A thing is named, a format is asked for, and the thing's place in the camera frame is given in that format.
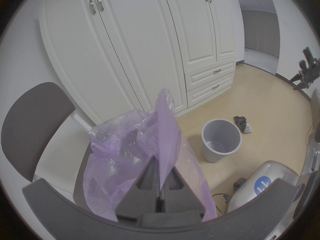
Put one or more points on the white chair with grey seat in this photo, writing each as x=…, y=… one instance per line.
x=30, y=134

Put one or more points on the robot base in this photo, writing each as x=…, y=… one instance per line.
x=262, y=181

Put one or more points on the purple plastic bag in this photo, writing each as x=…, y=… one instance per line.
x=120, y=144

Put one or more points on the grey curtain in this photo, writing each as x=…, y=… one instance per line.
x=260, y=31

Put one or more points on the black plastic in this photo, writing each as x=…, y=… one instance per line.
x=240, y=121

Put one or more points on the white trash bin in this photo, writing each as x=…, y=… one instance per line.
x=212, y=154

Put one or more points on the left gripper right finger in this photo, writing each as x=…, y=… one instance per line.
x=186, y=204

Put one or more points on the crumpled white paper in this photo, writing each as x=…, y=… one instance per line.
x=248, y=129

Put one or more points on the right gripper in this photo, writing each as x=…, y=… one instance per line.
x=311, y=74

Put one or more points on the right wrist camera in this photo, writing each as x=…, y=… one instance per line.
x=303, y=64

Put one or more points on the white wardrobe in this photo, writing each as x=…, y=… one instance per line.
x=140, y=46

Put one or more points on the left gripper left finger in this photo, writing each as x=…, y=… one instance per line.
x=133, y=204

